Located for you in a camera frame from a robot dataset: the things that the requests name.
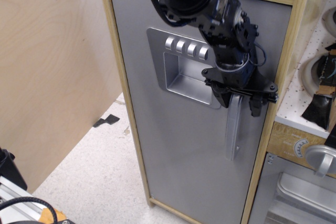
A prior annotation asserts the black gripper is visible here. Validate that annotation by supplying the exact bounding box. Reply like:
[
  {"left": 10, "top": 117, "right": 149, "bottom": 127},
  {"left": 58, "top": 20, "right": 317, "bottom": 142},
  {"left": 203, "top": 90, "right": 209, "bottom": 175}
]
[{"left": 202, "top": 50, "right": 278, "bottom": 117}]

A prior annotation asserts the silver fridge door handle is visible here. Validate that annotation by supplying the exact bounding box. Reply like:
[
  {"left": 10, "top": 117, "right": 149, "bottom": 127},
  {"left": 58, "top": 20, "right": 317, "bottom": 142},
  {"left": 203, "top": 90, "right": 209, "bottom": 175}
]
[{"left": 224, "top": 94, "right": 244, "bottom": 161}]

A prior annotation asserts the grey fridge door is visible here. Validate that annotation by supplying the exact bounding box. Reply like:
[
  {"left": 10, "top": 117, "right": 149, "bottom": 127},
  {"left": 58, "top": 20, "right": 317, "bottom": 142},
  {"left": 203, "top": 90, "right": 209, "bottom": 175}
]
[{"left": 107, "top": 0, "right": 292, "bottom": 224}]

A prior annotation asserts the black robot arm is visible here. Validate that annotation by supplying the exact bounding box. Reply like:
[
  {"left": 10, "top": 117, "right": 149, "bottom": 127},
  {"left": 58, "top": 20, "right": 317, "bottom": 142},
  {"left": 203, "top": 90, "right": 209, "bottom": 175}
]
[{"left": 151, "top": 0, "right": 278, "bottom": 117}]

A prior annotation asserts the white speckled countertop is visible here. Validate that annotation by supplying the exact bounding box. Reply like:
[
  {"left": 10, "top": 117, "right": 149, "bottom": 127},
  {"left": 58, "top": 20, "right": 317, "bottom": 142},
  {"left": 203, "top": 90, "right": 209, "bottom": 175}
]
[{"left": 275, "top": 0, "right": 335, "bottom": 138}]

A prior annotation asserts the silver ice dispenser panel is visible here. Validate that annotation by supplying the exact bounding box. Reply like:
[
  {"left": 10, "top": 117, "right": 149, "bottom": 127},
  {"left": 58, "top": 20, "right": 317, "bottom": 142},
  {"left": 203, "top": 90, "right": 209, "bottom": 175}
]
[{"left": 146, "top": 28, "right": 221, "bottom": 109}]

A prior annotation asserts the grey oven door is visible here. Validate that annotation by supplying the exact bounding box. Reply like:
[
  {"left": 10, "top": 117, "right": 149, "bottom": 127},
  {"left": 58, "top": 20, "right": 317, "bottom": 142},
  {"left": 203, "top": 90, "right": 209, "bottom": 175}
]
[{"left": 248, "top": 153, "right": 335, "bottom": 223}]

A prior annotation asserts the black tape piece on floor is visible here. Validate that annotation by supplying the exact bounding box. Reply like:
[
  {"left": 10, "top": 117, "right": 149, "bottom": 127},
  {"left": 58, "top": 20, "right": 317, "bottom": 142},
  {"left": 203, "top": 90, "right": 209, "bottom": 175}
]
[{"left": 93, "top": 114, "right": 120, "bottom": 128}]

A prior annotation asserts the plywood board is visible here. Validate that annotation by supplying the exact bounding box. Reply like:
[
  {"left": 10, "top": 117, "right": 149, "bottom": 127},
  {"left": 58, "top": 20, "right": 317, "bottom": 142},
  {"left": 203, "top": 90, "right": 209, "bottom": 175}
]
[{"left": 1, "top": 0, "right": 121, "bottom": 192}]

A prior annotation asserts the orange tape piece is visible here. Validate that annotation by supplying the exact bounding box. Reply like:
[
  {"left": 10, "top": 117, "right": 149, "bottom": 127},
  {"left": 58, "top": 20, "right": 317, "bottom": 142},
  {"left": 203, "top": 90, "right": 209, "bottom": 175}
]
[{"left": 38, "top": 208, "right": 67, "bottom": 223}]

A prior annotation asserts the wooden toy kitchen frame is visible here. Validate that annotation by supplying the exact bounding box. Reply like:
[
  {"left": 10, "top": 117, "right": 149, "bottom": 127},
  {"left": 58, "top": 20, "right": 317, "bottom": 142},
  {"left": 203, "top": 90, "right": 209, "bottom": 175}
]
[{"left": 96, "top": 0, "right": 336, "bottom": 224}]

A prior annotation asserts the silver oven door handle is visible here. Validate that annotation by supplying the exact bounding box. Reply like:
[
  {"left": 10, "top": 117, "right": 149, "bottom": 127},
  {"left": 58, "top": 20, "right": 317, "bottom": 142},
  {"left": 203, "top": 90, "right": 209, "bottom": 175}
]
[{"left": 276, "top": 173, "right": 335, "bottom": 223}]

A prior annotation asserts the aluminium rail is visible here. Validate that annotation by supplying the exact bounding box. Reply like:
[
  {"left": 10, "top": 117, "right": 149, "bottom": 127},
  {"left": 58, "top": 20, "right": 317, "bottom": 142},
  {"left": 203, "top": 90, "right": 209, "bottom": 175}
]
[{"left": 0, "top": 176, "right": 50, "bottom": 222}]

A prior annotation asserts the black braided cable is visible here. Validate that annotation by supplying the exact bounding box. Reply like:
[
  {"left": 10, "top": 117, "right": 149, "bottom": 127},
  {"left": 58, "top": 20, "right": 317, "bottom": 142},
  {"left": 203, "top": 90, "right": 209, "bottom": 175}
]
[{"left": 0, "top": 196, "right": 58, "bottom": 224}]

